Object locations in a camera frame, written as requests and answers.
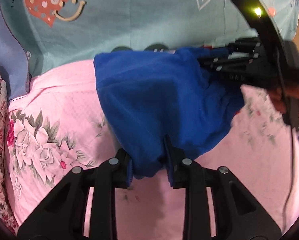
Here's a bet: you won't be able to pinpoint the black cable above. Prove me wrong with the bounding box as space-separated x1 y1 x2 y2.
283 127 296 233

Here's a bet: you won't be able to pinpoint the teal heart print quilt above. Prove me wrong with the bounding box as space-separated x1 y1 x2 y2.
0 0 299 76

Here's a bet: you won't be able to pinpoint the person's right hand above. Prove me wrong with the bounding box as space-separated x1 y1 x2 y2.
267 86 299 114

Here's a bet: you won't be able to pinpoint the pink floral bed sheet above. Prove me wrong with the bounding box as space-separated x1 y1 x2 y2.
5 60 299 239

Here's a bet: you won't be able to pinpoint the purple plaid pillow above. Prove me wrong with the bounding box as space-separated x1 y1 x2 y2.
0 9 31 100

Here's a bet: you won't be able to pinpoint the blue and red pants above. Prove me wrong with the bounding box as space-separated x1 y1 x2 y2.
94 48 244 179

